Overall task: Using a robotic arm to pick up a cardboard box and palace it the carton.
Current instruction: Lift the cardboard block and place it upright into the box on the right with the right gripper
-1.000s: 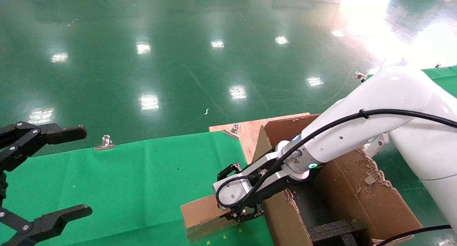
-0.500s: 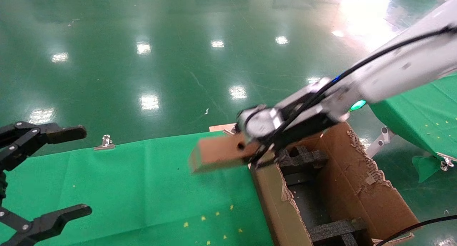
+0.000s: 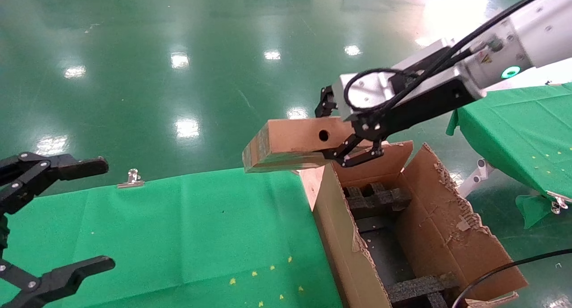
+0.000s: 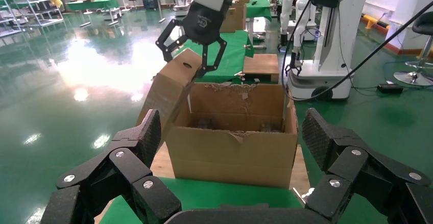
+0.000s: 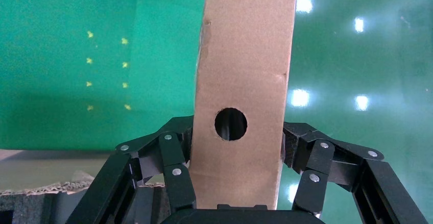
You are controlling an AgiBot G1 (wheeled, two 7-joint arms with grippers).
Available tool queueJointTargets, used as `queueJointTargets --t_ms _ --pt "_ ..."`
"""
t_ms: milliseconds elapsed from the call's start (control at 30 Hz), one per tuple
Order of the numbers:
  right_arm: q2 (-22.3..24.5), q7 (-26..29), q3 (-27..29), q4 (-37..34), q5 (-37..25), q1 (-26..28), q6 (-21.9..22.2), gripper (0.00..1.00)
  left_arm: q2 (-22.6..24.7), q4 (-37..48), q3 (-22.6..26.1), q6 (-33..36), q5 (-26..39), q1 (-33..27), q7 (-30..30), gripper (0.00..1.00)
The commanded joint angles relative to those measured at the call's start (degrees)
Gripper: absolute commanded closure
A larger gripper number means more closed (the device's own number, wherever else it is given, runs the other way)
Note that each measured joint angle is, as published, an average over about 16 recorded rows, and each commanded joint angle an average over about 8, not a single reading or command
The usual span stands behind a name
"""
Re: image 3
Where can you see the large open cardboard carton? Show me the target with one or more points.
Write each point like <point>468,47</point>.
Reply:
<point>447,218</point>

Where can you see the white table leg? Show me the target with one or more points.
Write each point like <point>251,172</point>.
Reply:
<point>473,178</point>

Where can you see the silver binder clip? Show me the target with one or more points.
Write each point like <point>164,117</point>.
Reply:
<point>558,203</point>
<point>552,82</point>
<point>132,180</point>

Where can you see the green tablecloth with white legs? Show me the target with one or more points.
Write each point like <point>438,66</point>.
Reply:
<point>527,133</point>

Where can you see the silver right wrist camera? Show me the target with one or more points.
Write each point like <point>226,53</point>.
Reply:
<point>371,91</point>

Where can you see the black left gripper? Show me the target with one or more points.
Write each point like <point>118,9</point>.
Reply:
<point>3,232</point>

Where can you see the black foam insert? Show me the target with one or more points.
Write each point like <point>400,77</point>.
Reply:
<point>380,198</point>

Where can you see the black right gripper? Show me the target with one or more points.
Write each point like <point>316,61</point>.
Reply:
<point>424,107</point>

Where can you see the small cardboard box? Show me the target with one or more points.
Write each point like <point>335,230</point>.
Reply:
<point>290,140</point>

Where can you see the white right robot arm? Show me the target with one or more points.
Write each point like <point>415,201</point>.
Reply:
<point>536,26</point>

